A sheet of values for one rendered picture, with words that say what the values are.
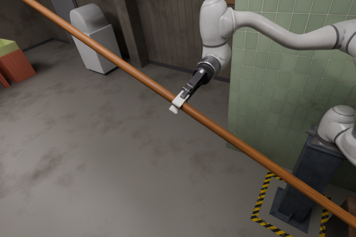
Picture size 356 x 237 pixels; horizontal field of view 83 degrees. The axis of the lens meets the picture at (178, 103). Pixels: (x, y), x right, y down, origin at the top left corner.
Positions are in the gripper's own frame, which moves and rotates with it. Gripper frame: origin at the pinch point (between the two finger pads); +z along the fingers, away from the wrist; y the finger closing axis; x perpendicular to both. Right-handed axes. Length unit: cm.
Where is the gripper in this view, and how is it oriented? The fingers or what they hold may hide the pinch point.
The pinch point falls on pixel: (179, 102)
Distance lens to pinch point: 67.9
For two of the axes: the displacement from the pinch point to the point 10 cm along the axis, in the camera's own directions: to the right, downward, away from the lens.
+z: -5.0, 5.9, -6.3
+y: -2.7, 5.8, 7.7
